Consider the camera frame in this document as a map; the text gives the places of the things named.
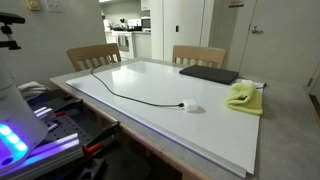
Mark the white power adapter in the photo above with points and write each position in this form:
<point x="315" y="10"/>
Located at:
<point x="190" y="105"/>

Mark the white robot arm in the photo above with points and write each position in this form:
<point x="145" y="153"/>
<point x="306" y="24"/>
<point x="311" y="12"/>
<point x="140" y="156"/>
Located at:
<point x="20" y="129"/>

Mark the white board mat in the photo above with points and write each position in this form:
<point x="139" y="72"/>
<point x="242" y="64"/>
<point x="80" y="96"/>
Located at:
<point x="153" y="94"/>

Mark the right wooden chair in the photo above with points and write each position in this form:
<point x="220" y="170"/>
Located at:
<point x="195" y="55"/>

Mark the wooden chair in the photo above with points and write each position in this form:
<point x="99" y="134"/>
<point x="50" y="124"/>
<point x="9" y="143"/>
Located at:
<point x="195" y="55"/>
<point x="82" y="57"/>

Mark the white stove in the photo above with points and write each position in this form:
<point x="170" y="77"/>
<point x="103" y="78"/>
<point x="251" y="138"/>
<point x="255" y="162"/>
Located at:
<point x="125" y="39"/>

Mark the black laptop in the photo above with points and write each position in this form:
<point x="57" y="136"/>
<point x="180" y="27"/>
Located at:
<point x="211" y="74"/>

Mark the yellow folded cloth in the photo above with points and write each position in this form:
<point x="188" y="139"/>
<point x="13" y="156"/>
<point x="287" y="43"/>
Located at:
<point x="244" y="97"/>

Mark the left wooden chair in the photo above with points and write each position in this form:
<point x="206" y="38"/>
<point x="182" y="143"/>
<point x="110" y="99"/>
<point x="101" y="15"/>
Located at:
<point x="82" y="57"/>

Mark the orange handled clamp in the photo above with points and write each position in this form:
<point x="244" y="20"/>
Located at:
<point x="97" y="143"/>

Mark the aluminium rail frame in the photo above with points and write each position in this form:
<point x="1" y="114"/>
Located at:
<point x="46" y="158"/>

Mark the camera on tripod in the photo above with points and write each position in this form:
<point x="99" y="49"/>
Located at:
<point x="8" y="19"/>

